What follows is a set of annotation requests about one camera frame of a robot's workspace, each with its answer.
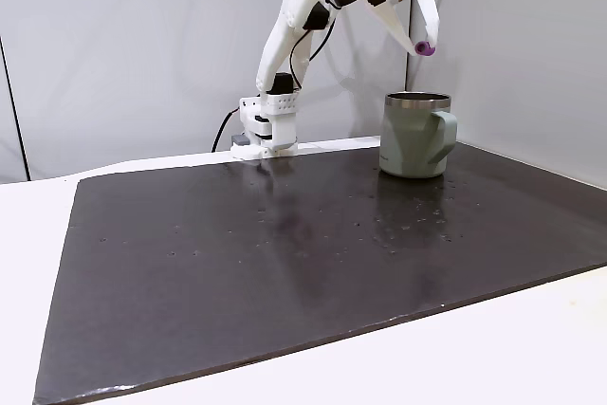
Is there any sage green steel-rimmed mug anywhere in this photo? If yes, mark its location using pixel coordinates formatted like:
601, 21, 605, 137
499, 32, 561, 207
377, 91, 460, 180

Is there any black power cable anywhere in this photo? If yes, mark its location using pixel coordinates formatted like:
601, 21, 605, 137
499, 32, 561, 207
210, 109, 241, 154

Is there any black arm motor cable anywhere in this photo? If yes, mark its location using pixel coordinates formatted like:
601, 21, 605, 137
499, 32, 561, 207
287, 0, 343, 89

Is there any dark glossy table mat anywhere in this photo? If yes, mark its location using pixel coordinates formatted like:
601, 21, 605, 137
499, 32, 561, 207
31, 141, 607, 405

